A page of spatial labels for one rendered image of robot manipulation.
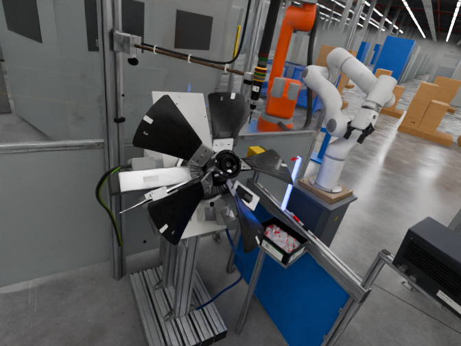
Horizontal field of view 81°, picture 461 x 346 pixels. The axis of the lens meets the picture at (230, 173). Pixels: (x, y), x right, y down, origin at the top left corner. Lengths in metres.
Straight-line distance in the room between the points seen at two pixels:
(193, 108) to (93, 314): 1.40
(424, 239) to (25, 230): 1.94
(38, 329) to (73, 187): 0.83
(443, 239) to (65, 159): 1.71
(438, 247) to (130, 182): 1.04
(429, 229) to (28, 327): 2.04
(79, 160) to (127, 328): 1.04
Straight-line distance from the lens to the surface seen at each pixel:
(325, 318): 1.57
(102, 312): 2.07
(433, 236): 1.07
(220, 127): 1.18
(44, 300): 2.21
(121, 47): 1.36
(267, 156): 1.30
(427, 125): 8.50
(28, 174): 1.79
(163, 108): 1.05
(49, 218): 1.95
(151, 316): 1.93
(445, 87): 14.93
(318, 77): 1.72
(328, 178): 1.64
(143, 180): 1.11
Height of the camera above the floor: 1.70
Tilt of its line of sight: 29 degrees down
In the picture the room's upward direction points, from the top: 11 degrees clockwise
